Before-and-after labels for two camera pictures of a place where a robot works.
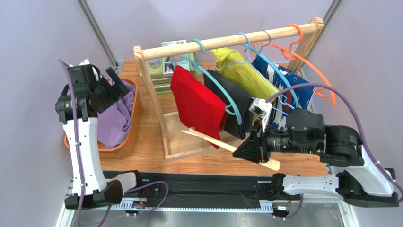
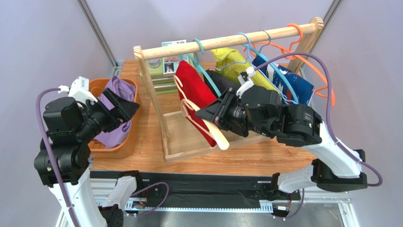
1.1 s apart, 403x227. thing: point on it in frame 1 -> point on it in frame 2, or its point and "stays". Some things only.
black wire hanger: (270, 39) stays
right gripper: (259, 146) -> (225, 108)
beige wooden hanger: (271, 164) -> (221, 141)
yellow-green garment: (230, 64) stays
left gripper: (118, 90) -> (125, 109)
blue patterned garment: (293, 91) stays
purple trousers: (113, 124) stays
